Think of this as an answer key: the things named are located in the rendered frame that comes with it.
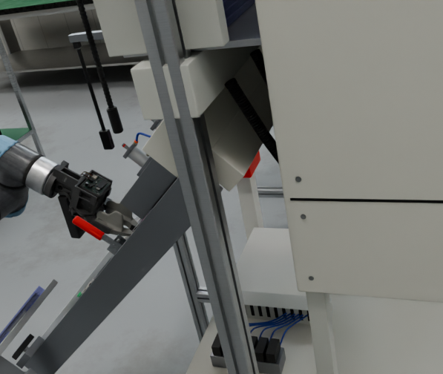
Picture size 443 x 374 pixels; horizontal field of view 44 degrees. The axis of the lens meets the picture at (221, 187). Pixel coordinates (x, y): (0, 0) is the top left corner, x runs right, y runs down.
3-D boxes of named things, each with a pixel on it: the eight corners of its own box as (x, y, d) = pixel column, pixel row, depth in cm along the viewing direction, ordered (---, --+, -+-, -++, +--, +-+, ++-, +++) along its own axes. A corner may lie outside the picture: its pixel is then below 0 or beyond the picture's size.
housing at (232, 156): (214, 208, 82) (140, 149, 81) (286, 88, 121) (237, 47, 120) (244, 176, 77) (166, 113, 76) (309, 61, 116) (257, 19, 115)
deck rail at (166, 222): (46, 382, 120) (24, 366, 120) (51, 375, 122) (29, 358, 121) (219, 195, 78) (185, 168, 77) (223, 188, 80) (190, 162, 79)
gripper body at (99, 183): (99, 200, 110) (47, 172, 111) (90, 228, 115) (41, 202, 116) (116, 181, 116) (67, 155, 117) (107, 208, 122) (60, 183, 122)
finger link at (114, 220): (135, 227, 111) (97, 204, 112) (128, 245, 114) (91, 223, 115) (142, 219, 113) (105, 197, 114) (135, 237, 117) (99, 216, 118)
